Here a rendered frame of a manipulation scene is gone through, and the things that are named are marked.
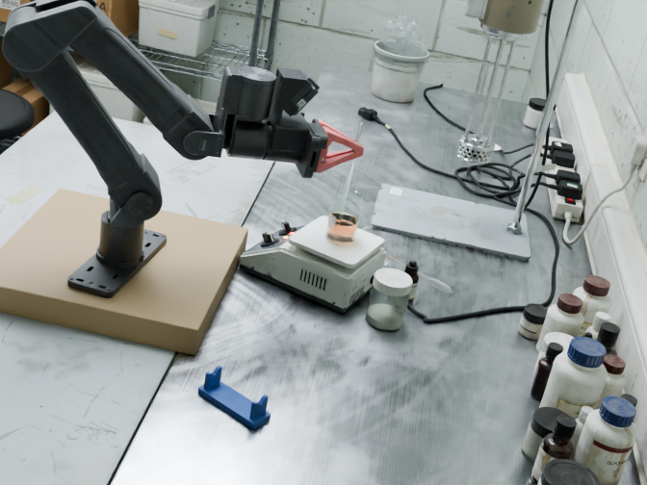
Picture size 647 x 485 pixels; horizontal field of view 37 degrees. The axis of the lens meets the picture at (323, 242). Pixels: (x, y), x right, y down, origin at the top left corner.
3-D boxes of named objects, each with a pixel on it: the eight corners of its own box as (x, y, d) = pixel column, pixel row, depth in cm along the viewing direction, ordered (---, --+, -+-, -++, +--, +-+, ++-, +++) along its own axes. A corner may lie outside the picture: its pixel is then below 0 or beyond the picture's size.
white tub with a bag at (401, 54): (375, 104, 240) (392, 20, 230) (357, 84, 252) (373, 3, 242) (427, 107, 244) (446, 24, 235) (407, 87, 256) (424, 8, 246)
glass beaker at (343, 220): (348, 252, 149) (357, 205, 145) (317, 241, 151) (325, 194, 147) (362, 238, 154) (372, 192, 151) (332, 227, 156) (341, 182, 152)
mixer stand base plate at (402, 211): (370, 228, 177) (371, 222, 177) (379, 186, 195) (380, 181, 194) (530, 262, 175) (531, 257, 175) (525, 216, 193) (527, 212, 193)
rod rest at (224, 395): (196, 393, 125) (199, 370, 124) (214, 383, 128) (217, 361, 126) (253, 430, 121) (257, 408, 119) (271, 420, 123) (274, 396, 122)
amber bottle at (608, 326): (568, 385, 141) (589, 323, 136) (583, 376, 144) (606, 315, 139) (594, 401, 139) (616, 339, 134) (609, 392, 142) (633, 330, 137)
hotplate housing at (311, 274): (236, 269, 156) (242, 226, 152) (277, 242, 166) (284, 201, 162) (355, 321, 147) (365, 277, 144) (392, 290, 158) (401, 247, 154)
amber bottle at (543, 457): (542, 466, 124) (562, 406, 119) (566, 484, 121) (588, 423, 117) (524, 477, 121) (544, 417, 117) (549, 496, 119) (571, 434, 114)
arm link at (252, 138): (271, 108, 140) (224, 102, 138) (279, 122, 135) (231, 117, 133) (262, 150, 143) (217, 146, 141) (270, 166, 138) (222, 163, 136)
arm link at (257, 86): (271, 65, 138) (188, 53, 135) (281, 86, 131) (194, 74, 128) (255, 139, 144) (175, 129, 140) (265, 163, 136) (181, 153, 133)
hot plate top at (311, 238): (285, 242, 150) (285, 238, 149) (322, 218, 159) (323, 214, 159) (351, 270, 145) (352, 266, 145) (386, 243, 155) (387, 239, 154)
